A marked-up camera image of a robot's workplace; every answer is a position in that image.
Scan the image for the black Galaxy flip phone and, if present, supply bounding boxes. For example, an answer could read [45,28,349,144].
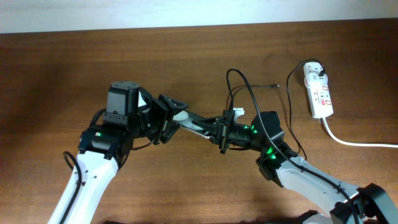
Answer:
[172,110,211,139]

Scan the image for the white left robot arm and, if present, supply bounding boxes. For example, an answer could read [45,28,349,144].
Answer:
[49,91,188,223]

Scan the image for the black USB charging cable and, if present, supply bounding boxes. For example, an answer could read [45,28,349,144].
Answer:
[227,58,326,162]

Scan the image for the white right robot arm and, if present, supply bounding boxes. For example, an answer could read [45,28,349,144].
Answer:
[194,110,397,223]

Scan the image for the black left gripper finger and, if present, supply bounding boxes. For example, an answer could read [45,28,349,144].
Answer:
[160,123,180,144]
[158,95,188,120]

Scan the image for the white USB charger plug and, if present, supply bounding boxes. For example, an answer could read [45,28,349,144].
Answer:
[303,62,328,88]

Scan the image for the white power strip cord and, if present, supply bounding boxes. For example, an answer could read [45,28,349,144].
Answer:
[320,116,398,149]

